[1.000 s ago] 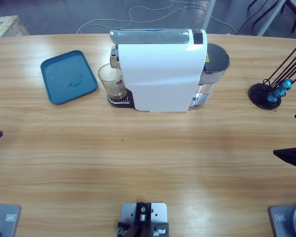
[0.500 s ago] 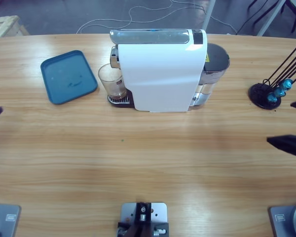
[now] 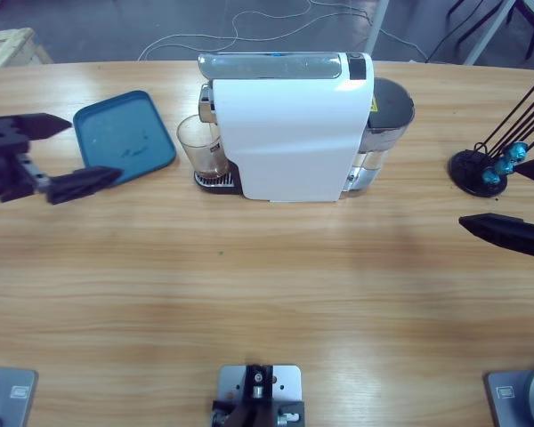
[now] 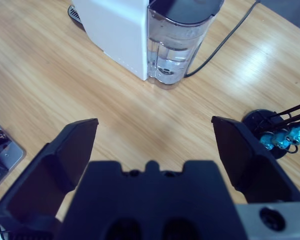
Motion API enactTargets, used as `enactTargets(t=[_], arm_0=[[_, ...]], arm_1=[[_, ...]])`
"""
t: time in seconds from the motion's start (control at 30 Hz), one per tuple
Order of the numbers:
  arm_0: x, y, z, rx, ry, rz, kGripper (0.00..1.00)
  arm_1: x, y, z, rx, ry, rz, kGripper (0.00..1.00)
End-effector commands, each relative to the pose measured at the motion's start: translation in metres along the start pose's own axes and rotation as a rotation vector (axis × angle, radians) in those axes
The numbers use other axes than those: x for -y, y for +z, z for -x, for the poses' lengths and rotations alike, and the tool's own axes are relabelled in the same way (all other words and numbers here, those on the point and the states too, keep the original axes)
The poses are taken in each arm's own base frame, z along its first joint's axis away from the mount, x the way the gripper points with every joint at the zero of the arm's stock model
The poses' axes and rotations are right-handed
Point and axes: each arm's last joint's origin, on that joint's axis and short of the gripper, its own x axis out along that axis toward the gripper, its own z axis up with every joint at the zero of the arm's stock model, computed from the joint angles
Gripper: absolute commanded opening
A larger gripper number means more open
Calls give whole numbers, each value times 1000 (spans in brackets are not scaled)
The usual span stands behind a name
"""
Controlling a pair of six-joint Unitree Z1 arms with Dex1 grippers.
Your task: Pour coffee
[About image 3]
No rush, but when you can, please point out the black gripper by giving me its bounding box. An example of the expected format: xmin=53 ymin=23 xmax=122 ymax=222
xmin=0 ymin=113 xmax=125 ymax=208

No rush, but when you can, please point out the clear drinking glass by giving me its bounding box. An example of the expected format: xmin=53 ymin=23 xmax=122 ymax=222
xmin=176 ymin=114 xmax=231 ymax=180

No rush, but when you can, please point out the chrome coffee machine lever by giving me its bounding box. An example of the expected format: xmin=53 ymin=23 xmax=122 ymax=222
xmin=197 ymin=52 xmax=343 ymax=80

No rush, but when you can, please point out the white capsule coffee machine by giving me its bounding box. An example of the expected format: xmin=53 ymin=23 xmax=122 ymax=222
xmin=193 ymin=52 xmax=377 ymax=204

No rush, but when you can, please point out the teal plastic tray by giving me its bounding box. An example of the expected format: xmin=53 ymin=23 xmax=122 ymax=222
xmin=72 ymin=90 xmax=178 ymax=187

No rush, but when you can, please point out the black capsule holder with rods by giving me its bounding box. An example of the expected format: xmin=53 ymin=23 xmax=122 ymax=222
xmin=448 ymin=73 xmax=534 ymax=198

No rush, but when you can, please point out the light wooden crate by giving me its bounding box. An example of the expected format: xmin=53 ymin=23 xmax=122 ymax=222
xmin=0 ymin=27 xmax=54 ymax=70

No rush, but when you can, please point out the white metal table leg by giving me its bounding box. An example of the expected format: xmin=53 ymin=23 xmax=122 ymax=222
xmin=464 ymin=0 xmax=517 ymax=67
xmin=363 ymin=0 xmax=391 ymax=57

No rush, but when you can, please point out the clear water tank black lid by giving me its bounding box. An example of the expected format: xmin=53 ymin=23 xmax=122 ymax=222
xmin=359 ymin=76 xmax=416 ymax=173

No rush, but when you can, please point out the black metal chair frame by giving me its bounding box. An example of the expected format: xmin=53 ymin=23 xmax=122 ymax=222
xmin=506 ymin=0 xmax=534 ymax=60

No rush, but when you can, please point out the black floor cable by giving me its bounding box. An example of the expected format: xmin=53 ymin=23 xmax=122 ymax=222
xmin=425 ymin=0 xmax=499 ymax=62

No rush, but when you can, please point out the arm grey base plate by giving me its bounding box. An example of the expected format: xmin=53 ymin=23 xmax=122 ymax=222
xmin=483 ymin=364 xmax=534 ymax=427
xmin=0 ymin=364 xmax=40 ymax=427

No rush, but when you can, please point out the white floor cable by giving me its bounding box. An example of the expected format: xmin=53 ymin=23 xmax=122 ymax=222
xmin=136 ymin=0 xmax=429 ymax=63

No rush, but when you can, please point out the grey centre mount plate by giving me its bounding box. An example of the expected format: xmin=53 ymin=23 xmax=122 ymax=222
xmin=211 ymin=364 xmax=306 ymax=427

